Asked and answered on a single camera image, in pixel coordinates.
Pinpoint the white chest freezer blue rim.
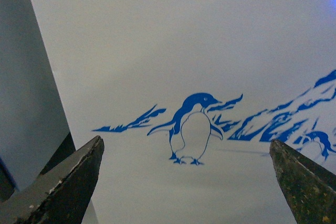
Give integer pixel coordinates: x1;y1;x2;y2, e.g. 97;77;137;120
32;0;335;223

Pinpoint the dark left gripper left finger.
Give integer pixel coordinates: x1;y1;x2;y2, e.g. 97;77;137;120
1;136;104;223

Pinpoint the blue penguin decal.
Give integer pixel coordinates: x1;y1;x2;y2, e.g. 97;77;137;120
98;71;335;165

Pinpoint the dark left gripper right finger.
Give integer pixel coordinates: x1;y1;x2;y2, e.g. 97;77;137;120
269;140;335;223

